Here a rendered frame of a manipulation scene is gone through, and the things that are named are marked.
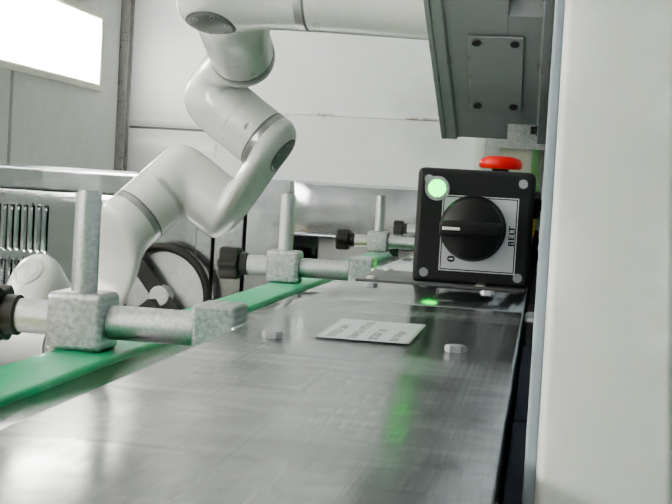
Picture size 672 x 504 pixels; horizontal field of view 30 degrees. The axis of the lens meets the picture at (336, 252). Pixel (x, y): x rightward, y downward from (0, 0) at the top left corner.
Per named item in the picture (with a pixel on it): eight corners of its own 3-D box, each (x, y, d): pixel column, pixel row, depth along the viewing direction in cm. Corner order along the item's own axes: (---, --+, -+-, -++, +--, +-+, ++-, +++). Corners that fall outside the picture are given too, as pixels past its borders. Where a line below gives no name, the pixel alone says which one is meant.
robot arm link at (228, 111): (301, 58, 162) (310, 99, 176) (223, -3, 165) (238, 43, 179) (231, 136, 160) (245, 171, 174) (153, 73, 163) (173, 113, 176)
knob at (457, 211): (504, 263, 85) (502, 266, 82) (438, 259, 86) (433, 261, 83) (508, 197, 85) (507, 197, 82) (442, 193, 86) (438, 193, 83)
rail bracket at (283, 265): (381, 287, 104) (224, 276, 106) (386, 199, 104) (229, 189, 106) (375, 291, 100) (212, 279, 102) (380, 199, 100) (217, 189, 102)
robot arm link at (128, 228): (147, 201, 166) (29, 307, 157) (180, 268, 175) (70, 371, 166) (108, 182, 171) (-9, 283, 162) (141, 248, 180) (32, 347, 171)
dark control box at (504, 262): (535, 282, 93) (422, 275, 94) (542, 175, 93) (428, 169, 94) (534, 291, 85) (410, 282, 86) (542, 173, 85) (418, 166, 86)
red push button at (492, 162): (478, 191, 119) (480, 155, 119) (520, 194, 119) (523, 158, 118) (476, 191, 115) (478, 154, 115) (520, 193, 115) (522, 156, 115)
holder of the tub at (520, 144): (534, 308, 179) (479, 304, 181) (547, 115, 178) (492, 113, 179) (533, 320, 162) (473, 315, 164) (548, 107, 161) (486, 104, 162)
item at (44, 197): (338, 330, 320) (8, 305, 334) (346, 184, 318) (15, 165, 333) (282, 367, 251) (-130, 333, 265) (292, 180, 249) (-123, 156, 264)
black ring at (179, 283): (213, 350, 253) (112, 342, 257) (219, 245, 252) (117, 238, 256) (207, 353, 249) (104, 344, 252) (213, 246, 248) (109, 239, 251)
